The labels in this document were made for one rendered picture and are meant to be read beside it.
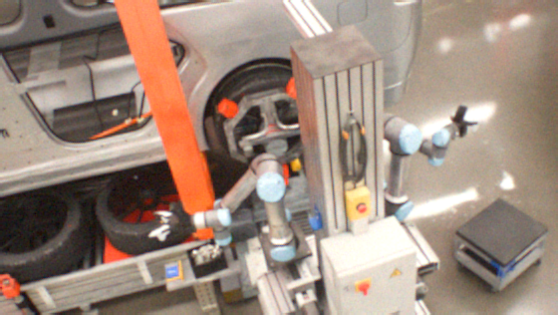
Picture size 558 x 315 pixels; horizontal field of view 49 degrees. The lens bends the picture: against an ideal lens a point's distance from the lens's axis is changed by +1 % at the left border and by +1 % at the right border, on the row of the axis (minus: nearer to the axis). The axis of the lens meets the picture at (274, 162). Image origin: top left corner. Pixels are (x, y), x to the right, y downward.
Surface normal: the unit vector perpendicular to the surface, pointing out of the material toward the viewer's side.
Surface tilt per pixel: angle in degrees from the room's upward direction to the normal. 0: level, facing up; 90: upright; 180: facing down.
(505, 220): 0
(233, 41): 90
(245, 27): 90
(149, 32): 90
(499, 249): 0
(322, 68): 0
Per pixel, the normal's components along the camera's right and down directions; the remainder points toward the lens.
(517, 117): -0.13, -0.73
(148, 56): 0.21, 0.64
